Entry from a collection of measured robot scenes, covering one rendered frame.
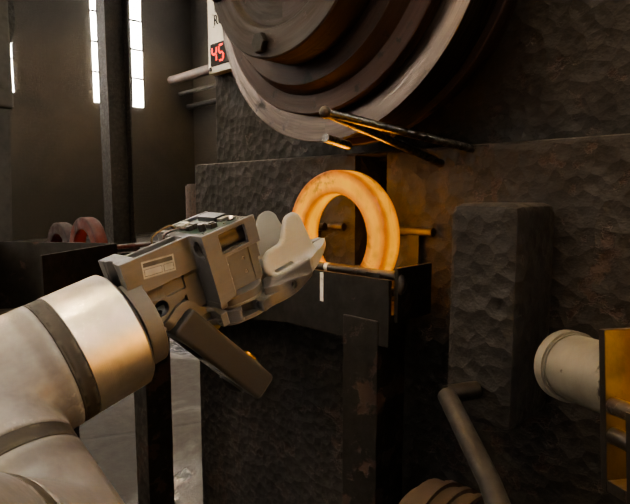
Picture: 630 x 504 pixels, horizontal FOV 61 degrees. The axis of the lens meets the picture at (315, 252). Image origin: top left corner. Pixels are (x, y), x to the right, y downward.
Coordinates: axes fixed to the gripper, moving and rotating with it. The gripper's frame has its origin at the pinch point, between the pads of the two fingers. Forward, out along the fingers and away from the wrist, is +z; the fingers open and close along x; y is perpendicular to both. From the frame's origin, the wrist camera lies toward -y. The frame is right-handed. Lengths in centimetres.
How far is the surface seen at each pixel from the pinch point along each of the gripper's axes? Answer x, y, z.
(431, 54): -2.9, 15.6, 20.7
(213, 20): 59, 30, 39
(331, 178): 13.6, 2.3, 17.9
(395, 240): 4.0, -5.9, 17.5
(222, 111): 59, 12, 35
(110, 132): 654, -8, 274
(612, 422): -27.4, -9.0, -1.6
